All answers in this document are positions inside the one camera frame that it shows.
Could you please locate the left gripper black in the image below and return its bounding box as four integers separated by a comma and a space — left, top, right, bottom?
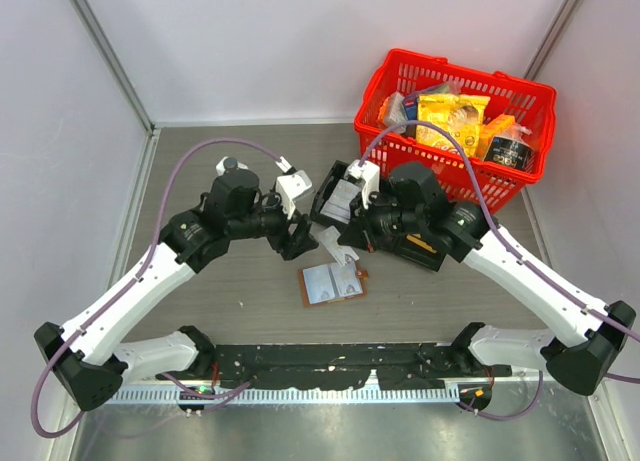
228, 188, 319, 258

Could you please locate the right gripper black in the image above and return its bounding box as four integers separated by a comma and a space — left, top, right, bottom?
339, 186, 426, 252

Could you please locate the white id card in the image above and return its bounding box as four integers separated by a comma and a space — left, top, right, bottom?
317, 226, 359, 266

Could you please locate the brown leather card holder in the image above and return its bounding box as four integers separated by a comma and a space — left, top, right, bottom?
298, 262, 369, 307

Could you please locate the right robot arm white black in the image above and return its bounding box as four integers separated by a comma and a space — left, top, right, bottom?
339, 160, 636, 396

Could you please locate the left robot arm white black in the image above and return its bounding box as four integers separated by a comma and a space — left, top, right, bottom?
34, 168, 318, 412

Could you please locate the white cards stack in tray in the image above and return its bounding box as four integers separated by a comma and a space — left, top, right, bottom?
320, 179, 360, 224

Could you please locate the yellow cards stack in tray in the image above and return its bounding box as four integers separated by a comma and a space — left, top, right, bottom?
406, 234, 438, 254

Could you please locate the black compartment tray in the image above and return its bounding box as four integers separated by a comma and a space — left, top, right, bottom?
309, 160, 449, 273

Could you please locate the white bottle grey cap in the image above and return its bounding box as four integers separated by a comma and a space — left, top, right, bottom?
216, 156, 249, 181

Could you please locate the grey carton box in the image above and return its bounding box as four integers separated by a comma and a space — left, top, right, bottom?
377, 91, 407, 128

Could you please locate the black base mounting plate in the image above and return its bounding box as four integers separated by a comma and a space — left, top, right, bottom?
199, 341, 513, 390

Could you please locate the yellow snack bag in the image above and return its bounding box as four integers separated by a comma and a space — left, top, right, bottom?
417, 93, 491, 157

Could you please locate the black round can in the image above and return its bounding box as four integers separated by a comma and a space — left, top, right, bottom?
484, 135, 534, 171

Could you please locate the orange snack packet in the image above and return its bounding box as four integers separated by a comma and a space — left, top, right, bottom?
475, 114, 516, 160

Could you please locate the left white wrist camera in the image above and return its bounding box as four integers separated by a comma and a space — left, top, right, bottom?
275, 157, 313, 220

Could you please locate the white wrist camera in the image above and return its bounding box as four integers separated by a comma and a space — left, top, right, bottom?
346, 160, 380, 209
275, 157, 313, 220

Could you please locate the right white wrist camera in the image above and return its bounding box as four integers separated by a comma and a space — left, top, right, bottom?
346, 160, 380, 209

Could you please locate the purple cable under left base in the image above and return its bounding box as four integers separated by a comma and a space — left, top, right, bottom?
159, 370, 261, 413

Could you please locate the purple cable under base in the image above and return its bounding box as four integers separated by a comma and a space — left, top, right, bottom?
159, 370, 261, 413
457, 370, 546, 424

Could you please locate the white slotted cable duct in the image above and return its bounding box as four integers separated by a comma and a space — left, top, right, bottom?
108, 381, 460, 406

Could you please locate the purple cable under right base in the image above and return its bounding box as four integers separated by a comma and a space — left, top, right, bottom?
457, 370, 546, 424

